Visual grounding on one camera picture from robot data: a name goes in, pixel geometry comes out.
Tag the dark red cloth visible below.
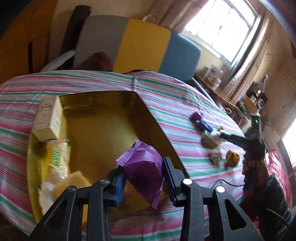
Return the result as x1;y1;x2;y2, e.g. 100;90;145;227
84;52;113;72

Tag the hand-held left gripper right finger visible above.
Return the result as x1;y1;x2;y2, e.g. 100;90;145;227
162;157;264;241

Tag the yellow green snack packet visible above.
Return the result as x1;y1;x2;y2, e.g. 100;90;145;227
46;138;72;180

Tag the cardboard box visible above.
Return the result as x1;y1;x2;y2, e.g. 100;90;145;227
244;95;259;113

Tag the beige carton box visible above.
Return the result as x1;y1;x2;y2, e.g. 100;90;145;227
32;96;64;142

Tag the white printed box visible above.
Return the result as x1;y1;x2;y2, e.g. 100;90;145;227
205;65;223;84

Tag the wooden wardrobe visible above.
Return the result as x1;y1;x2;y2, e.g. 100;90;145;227
0;0;58;79

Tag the person's right forearm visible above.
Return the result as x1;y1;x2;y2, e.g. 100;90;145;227
240;175;292;241

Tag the white pink toy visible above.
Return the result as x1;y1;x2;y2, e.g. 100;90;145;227
209;148;223;165

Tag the patterned beige curtain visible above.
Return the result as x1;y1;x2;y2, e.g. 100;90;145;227
141;0;208;30
225;14;275;105

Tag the yellow knit cloth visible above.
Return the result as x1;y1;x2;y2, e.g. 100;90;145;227
224;150;240;167

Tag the gold rectangular tin box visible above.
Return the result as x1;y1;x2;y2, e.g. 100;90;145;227
27;91;189;223

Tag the wooden side table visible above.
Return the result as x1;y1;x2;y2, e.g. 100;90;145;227
194;73;252;126

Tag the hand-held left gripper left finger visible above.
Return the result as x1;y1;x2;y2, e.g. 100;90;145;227
29;168;126;241

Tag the window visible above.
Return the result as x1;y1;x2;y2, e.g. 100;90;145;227
184;0;258;65

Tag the small green box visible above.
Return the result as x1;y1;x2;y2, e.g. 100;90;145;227
201;130;220;149

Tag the person's right hand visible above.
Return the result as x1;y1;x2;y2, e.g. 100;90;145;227
242;158;266;193

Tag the grey yellow blue chair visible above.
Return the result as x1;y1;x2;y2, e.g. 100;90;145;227
42;15;201;81

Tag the black cable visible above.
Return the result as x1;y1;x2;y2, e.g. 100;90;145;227
216;179;244;186

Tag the purple snack packet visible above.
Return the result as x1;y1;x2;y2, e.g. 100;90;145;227
115;140;165;209

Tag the black rolled mat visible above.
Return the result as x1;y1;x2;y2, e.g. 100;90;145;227
60;5;91;57

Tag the red patterned clothing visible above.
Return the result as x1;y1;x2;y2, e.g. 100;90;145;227
265;149;292;186

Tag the small purple item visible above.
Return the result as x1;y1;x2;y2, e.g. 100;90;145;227
189;112;202;123

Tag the blue packet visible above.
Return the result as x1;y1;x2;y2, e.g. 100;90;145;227
196;120;213;132

